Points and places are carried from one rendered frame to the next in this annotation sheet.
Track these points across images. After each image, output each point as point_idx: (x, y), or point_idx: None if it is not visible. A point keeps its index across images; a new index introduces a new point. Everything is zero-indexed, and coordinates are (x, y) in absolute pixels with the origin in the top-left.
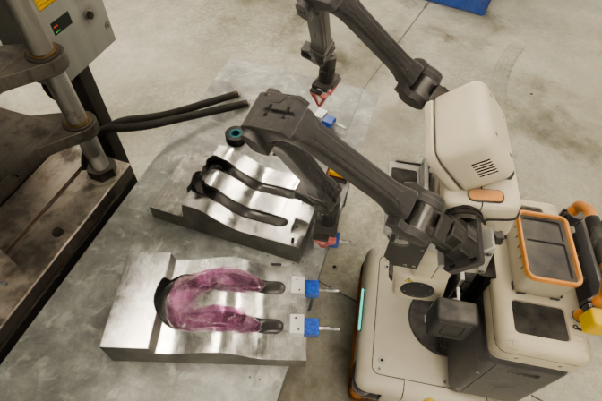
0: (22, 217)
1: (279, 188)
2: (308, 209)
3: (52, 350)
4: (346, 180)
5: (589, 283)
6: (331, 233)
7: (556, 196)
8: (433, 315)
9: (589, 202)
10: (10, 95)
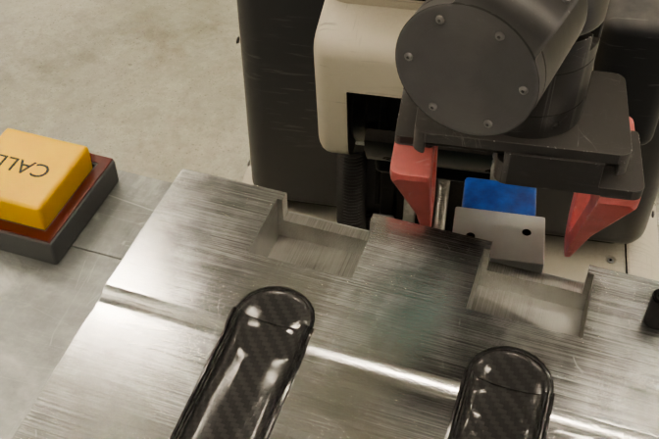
0: None
1: (197, 417)
2: (394, 242)
3: None
4: (108, 159)
5: None
6: (616, 91)
7: (26, 22)
8: (646, 69)
9: None
10: None
